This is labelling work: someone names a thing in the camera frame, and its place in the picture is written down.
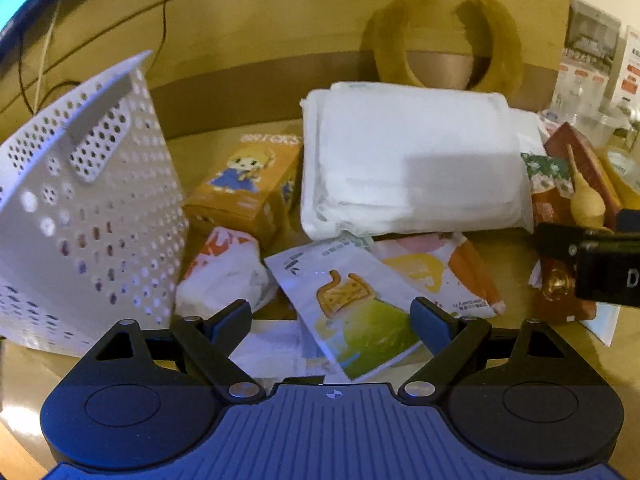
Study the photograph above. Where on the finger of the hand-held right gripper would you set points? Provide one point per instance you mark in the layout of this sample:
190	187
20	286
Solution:
555	242

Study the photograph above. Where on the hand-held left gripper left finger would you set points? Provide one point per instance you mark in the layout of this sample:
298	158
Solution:
232	322

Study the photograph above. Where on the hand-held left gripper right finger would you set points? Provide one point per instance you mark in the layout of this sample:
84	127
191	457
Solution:
430	322

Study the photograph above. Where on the yellow-green snack packet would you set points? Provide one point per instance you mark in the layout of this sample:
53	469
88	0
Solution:
350	320

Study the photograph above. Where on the white perforated plastic basket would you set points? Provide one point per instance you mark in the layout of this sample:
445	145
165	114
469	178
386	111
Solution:
90	220

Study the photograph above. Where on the wooden desktop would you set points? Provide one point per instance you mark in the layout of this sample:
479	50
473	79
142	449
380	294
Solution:
590	365

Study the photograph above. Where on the white printed packet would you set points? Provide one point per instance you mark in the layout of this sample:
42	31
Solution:
270	345

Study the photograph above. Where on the tan gourd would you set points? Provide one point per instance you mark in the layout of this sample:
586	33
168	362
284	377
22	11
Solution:
587	205

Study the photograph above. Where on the white paper sheet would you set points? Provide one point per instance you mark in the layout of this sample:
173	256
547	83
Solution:
602	325

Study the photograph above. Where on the dark red gift packet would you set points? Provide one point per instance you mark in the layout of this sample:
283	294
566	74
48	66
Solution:
555	295

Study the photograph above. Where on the crumpled white orange-print bag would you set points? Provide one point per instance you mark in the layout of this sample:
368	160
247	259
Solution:
225	270

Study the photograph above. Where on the orange pink snack packet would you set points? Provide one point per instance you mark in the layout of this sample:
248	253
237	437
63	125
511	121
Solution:
450	270

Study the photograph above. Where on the green floral packet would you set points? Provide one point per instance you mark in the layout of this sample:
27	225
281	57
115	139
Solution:
545	172

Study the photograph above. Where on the yellow tape roll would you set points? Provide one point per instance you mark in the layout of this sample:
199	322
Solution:
620	170

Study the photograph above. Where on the long maroon box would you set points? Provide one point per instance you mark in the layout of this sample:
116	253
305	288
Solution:
556	142

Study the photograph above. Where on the clear plastic container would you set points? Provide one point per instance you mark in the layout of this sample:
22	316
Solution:
595	125

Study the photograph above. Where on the orange toy bricks box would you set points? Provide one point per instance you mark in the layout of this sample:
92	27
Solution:
235	185

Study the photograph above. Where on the white folded towel pack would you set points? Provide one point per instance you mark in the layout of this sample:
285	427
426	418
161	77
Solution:
410	160

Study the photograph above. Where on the white red-print notice stand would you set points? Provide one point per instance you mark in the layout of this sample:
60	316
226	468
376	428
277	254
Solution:
631	65

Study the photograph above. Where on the acrylic leaflet stand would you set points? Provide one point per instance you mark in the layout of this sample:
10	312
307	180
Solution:
590	40

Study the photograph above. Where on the brown plush neck pillow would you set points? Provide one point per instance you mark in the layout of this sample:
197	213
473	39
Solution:
385	45

